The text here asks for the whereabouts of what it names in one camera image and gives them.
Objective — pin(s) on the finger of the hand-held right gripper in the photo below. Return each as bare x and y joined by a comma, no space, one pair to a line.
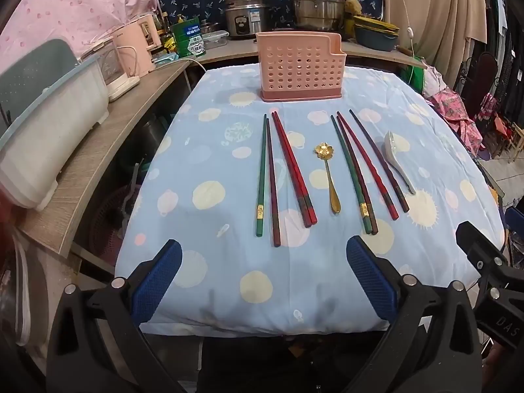
485,254

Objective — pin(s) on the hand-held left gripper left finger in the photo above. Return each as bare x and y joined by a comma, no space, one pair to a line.
157,282

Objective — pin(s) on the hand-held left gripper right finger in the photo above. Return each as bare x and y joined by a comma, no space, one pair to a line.
370,278

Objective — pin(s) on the maroon chopstick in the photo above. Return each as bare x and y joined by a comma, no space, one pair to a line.
272,180
357,176

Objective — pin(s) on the green chopstick with gold band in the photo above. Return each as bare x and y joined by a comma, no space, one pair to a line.
262,172
350,176

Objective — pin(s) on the dark purple chopstick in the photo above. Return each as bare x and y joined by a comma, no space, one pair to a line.
378,160

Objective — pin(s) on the pink perforated utensil basket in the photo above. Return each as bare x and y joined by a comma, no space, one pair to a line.
299,65

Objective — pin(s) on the gold flower spoon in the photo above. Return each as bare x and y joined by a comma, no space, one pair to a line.
332,188

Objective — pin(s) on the white ceramic spoon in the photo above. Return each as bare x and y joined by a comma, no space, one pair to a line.
395,151

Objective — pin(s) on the wooden side counter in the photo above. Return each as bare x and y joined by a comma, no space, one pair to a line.
94,155

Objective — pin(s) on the pink floral cloth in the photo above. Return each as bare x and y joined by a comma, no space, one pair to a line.
454,114

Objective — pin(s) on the dark wooden chair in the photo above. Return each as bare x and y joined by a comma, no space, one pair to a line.
485,82

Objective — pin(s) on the white dish container blue lid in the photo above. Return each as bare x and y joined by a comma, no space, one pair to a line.
49,131

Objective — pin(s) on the green bag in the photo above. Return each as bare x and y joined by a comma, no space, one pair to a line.
418,77

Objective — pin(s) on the row of hanging clothes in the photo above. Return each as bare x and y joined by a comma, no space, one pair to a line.
505,49

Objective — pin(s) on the white blender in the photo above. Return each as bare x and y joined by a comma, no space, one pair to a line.
114,73

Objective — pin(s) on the blue tissue packet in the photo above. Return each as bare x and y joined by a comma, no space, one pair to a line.
166,57

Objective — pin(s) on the grey counter top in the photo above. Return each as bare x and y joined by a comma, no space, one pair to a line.
368,51

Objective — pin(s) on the beige curtain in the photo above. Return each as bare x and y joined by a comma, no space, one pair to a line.
438,20

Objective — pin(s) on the blue bowl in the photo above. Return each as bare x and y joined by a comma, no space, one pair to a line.
374,40

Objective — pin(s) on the pink electric kettle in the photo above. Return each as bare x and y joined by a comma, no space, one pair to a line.
137,41

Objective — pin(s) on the green tin can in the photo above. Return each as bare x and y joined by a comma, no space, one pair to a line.
188,41

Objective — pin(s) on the clear food container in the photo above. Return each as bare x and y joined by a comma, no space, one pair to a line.
216,40

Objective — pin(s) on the small steel pot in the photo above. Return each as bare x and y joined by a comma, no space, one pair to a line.
209,28

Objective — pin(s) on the yellow sponge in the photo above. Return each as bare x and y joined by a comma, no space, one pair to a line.
353,7

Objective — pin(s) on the steel steamer pot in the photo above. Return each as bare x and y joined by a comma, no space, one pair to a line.
317,4

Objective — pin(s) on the steel rice cooker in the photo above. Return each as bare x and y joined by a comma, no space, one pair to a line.
245,16

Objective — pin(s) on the pink printed curtain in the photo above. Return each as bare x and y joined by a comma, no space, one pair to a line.
73,8

